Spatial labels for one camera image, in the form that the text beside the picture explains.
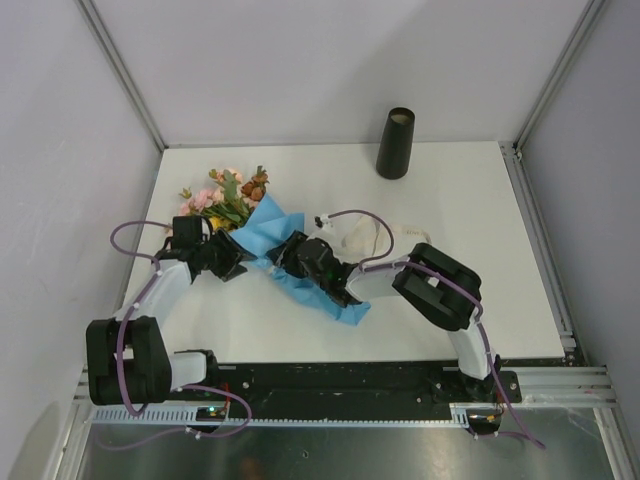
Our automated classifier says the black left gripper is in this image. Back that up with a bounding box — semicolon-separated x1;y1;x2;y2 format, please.
195;227;256;282

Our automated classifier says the black cone vase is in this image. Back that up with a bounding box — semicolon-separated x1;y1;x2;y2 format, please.
375;107;415;180

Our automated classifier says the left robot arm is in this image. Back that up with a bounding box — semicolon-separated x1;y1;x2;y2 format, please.
85;215;256;416

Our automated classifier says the blue wrapping paper sheet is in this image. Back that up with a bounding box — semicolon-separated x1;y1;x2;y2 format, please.
231;194;371;326

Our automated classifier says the cream printed ribbon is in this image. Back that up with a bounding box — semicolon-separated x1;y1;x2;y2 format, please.
340;217;432;262

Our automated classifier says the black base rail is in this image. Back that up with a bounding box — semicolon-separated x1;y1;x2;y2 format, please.
169;360;521;421

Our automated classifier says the mixed flower bunch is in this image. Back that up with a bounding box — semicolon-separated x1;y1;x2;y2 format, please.
179;165;269;231

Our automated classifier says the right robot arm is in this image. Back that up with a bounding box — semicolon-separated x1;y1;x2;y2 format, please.
267;231;500;401

